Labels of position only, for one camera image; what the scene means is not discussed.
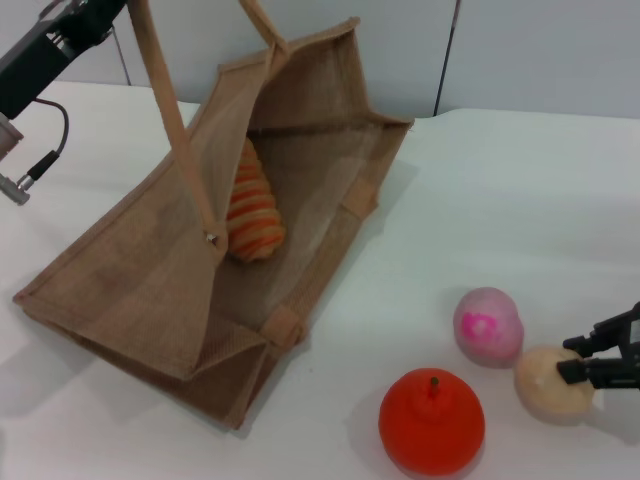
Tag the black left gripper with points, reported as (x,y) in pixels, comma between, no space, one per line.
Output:
(30,75)

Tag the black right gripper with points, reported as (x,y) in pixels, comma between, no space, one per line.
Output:
(631,350)

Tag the tan egg yolk pastry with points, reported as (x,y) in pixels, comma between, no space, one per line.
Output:
(540,392)

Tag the orange striped bread loaf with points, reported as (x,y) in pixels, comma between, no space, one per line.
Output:
(255,220)

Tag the brown burlap tote bag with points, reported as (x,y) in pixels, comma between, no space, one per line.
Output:
(125,280)

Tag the pink steamed bun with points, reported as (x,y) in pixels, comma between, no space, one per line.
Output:
(487,325)

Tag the red orange persimmon toy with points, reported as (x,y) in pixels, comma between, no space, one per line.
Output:
(430,430)

